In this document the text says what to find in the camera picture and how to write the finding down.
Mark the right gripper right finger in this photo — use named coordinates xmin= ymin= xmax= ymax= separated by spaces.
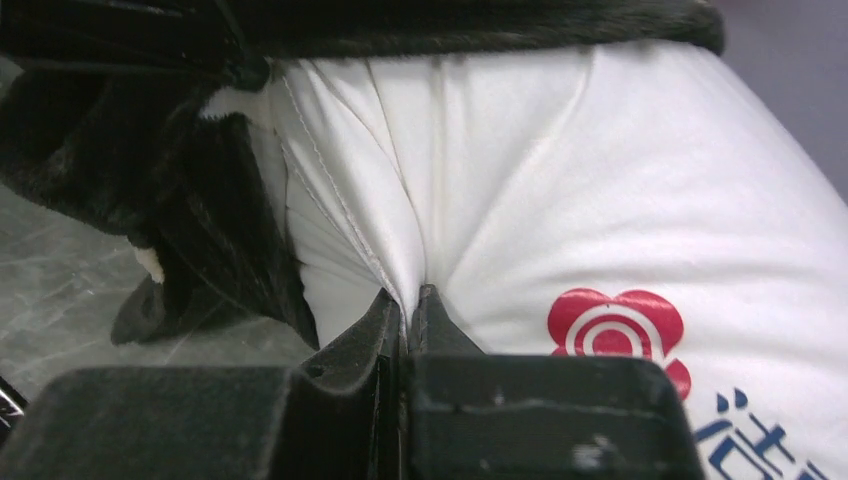
xmin=407 ymin=285 xmax=704 ymax=480

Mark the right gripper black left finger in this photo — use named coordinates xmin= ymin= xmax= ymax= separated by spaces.
xmin=1 ymin=292 xmax=401 ymax=479

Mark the white pillow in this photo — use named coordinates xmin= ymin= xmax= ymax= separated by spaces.
xmin=198 ymin=39 xmax=848 ymax=480

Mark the black floral pillowcase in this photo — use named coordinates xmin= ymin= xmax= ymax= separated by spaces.
xmin=1 ymin=1 xmax=725 ymax=347

